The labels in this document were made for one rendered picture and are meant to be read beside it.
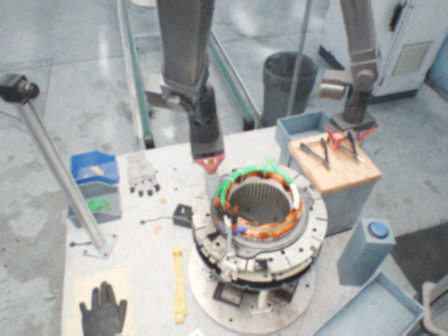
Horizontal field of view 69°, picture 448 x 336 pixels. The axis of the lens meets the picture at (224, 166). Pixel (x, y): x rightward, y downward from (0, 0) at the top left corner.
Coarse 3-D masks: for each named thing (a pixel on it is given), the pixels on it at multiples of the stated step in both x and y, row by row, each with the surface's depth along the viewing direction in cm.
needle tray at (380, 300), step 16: (368, 288) 72; (384, 288) 72; (400, 288) 68; (352, 304) 69; (368, 304) 69; (384, 304) 69; (400, 304) 69; (416, 304) 66; (336, 320) 67; (352, 320) 67; (368, 320) 67; (384, 320) 67; (400, 320) 67; (416, 320) 63
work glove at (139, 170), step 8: (144, 152) 135; (128, 160) 132; (136, 160) 131; (144, 160) 131; (128, 168) 128; (136, 168) 127; (144, 168) 127; (152, 168) 128; (128, 176) 125; (136, 176) 124; (144, 176) 124; (152, 176) 124; (136, 184) 123; (152, 192) 120
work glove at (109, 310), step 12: (96, 288) 95; (108, 288) 95; (96, 300) 92; (108, 300) 93; (120, 300) 93; (84, 312) 90; (96, 312) 90; (108, 312) 90; (120, 312) 91; (84, 324) 88; (96, 324) 88; (108, 324) 88; (120, 324) 89
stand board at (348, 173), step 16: (288, 144) 99; (320, 144) 98; (304, 160) 93; (336, 160) 93; (352, 160) 93; (368, 160) 93; (320, 176) 89; (336, 176) 89; (352, 176) 89; (368, 176) 89; (320, 192) 86
